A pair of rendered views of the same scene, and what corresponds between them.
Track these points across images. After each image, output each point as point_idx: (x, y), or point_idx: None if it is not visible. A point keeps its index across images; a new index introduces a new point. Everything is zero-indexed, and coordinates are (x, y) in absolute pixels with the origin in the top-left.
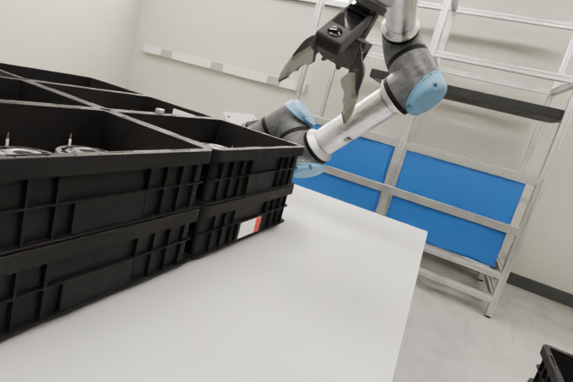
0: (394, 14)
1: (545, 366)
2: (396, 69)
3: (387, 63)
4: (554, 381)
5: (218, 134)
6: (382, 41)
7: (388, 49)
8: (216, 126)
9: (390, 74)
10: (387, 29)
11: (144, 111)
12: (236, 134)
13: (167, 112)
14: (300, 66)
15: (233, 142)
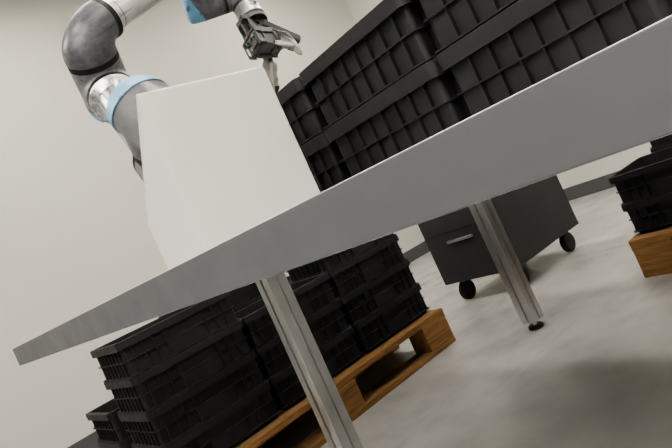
0: (145, 11)
1: (144, 338)
2: (122, 65)
3: (113, 55)
4: (166, 323)
5: (306, 101)
6: (110, 27)
7: (115, 39)
8: (308, 87)
9: (114, 70)
10: (124, 18)
11: (416, 22)
12: (286, 105)
13: (370, 41)
14: (289, 48)
15: (293, 117)
